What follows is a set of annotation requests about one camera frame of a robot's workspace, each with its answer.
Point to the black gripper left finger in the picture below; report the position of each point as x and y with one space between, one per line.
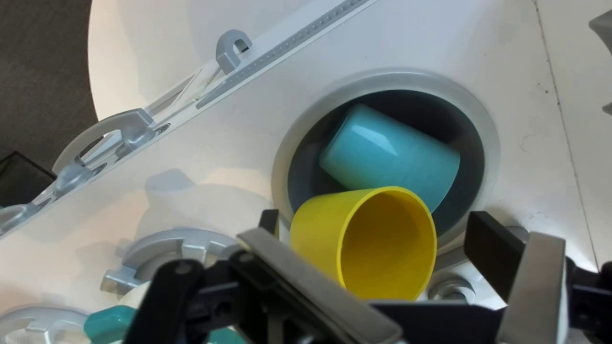
318 287

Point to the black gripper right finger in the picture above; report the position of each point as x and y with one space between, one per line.
528 287

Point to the large yellow plastic cup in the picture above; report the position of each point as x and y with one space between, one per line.
375 249

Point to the white toy kitchen cabinet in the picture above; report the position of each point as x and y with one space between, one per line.
255 159

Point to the teal plastic cup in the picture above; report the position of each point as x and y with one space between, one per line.
389 155

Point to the white pot with green stripe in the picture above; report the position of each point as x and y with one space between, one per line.
107 321

